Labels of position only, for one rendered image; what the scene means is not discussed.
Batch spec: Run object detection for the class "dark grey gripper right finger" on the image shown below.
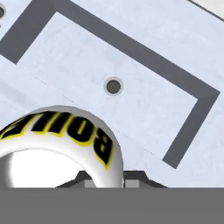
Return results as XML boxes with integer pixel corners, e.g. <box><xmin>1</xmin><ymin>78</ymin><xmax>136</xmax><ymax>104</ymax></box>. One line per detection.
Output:
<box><xmin>122</xmin><ymin>170</ymin><xmax>169</xmax><ymax>189</ymax></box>

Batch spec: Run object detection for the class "white sink with two basins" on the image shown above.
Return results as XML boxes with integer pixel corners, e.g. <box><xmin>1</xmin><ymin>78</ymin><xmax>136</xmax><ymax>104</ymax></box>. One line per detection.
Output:
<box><xmin>0</xmin><ymin>0</ymin><xmax>224</xmax><ymax>189</ymax></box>

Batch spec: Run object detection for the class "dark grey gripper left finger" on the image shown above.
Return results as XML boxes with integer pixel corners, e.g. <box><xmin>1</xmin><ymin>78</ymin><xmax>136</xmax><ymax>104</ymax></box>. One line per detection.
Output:
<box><xmin>54</xmin><ymin>170</ymin><xmax>98</xmax><ymax>189</ymax></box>

